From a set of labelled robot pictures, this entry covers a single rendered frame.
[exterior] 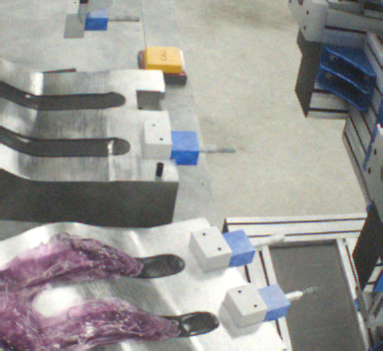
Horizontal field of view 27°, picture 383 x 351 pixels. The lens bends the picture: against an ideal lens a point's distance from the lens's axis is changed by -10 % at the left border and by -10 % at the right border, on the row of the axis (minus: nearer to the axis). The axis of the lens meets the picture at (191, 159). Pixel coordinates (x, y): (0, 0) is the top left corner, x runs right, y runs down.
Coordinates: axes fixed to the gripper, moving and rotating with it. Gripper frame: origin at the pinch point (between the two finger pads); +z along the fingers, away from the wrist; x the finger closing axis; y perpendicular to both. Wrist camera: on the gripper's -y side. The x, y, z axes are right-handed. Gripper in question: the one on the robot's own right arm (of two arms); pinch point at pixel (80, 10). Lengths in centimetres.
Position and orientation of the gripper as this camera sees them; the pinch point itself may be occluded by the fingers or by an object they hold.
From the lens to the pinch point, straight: 139.8
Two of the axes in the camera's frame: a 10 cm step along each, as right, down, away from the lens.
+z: -1.3, 7.6, 6.4
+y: 9.8, 0.2, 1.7
